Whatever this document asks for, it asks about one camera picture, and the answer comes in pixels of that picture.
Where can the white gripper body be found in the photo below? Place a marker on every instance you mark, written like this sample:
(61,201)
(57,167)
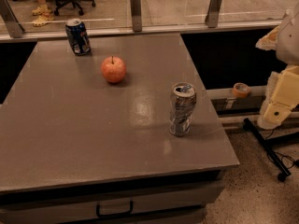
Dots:
(289,41)

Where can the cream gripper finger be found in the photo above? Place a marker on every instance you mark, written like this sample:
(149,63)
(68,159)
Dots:
(281,97)
(269,41)

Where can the red apple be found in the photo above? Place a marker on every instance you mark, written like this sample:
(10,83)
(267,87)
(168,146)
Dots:
(113,69)

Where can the silver redbull can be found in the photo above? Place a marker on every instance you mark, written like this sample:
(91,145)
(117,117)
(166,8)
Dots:
(183,102)

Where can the blue pepsi can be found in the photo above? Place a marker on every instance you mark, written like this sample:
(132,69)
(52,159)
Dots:
(77,36)

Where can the orange tape roll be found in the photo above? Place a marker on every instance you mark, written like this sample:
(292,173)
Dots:
(241,90)

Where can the black wheeled stand base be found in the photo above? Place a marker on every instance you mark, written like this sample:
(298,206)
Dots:
(283,162)

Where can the grey drawer front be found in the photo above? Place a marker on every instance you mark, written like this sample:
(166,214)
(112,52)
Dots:
(175,204)

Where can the yellow shoe near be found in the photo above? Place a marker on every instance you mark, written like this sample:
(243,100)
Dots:
(42,20)

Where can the yellow shoe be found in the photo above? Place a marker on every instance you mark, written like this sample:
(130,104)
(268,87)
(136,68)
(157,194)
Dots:
(39,10)
(42,20)

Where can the yellow shoe far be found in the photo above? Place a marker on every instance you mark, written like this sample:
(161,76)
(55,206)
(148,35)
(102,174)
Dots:
(39,10)

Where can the metal bracket right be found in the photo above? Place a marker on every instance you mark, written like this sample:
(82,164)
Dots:
(213,12)

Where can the metal bracket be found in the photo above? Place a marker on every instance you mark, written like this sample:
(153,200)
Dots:
(213,12)
(135,6)
(14,28)

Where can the metal bracket middle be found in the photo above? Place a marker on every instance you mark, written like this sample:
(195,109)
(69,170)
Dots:
(135,6)

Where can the black drawer handle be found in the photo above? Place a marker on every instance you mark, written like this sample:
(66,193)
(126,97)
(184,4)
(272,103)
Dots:
(113,210)

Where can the metal bracket left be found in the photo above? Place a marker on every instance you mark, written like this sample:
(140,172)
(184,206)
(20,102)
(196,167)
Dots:
(14,28)

